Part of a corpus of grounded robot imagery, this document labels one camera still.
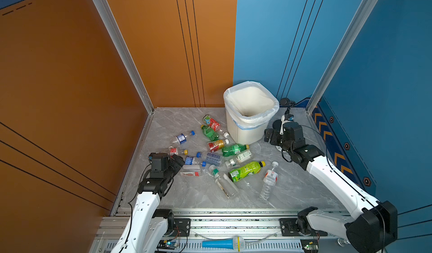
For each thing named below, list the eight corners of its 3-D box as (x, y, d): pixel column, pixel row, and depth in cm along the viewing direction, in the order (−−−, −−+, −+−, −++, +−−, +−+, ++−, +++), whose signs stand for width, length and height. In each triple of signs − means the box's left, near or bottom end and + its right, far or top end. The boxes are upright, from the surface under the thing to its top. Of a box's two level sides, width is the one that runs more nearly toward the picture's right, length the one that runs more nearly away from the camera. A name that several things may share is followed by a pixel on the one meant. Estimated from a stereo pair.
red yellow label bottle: (210, 153, 98) (209, 150, 95) (208, 145, 101) (207, 142, 98) (230, 149, 99) (230, 145, 96) (227, 141, 103) (228, 138, 100)
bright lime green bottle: (231, 184, 86) (232, 181, 82) (227, 175, 89) (227, 171, 85) (266, 170, 91) (267, 166, 87) (261, 162, 94) (262, 158, 90)
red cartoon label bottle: (202, 122, 114) (201, 117, 110) (206, 119, 116) (206, 114, 112) (225, 139, 105) (225, 135, 101) (230, 135, 107) (230, 130, 103)
